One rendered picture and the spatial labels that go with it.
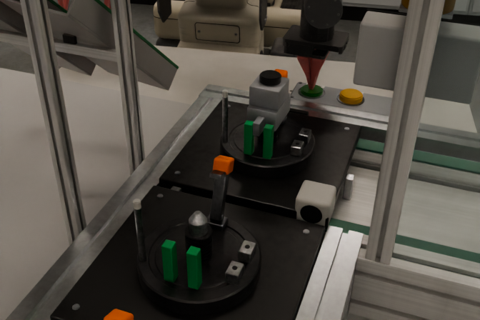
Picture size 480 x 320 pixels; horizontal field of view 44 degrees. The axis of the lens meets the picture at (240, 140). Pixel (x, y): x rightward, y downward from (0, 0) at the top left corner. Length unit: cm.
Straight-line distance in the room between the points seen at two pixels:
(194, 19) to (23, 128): 60
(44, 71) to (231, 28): 94
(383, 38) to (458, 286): 30
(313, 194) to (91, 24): 37
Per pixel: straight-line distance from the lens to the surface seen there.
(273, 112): 81
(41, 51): 68
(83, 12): 81
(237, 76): 133
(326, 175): 84
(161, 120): 117
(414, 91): 60
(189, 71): 135
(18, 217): 98
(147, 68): 94
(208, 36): 160
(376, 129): 98
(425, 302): 77
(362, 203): 88
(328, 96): 105
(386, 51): 62
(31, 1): 66
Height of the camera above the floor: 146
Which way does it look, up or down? 33 degrees down
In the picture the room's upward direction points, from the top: 1 degrees clockwise
